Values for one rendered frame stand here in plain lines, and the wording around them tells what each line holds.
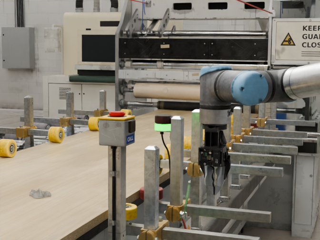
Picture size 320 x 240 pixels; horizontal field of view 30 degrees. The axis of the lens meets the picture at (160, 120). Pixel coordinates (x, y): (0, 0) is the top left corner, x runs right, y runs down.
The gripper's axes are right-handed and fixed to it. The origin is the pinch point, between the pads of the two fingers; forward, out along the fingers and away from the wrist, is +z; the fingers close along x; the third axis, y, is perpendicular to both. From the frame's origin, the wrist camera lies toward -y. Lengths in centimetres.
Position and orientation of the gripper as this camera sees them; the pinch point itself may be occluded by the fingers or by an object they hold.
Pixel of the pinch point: (215, 190)
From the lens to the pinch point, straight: 179.5
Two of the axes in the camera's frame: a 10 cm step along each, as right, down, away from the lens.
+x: 9.5, 0.4, -3.0
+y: -3.0, 1.1, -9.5
